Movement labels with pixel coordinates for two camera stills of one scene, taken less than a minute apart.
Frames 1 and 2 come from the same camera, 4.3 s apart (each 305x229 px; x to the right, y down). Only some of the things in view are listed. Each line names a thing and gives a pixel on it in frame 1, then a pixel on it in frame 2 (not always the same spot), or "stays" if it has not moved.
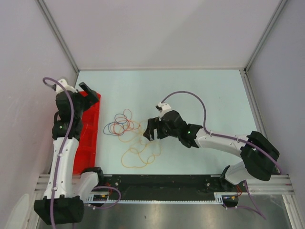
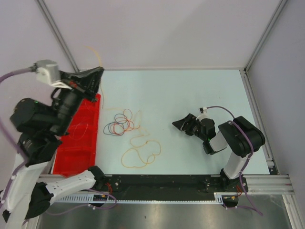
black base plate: [166, 187] stays
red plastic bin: [86, 150] stays
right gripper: [153, 124] to [181, 124]
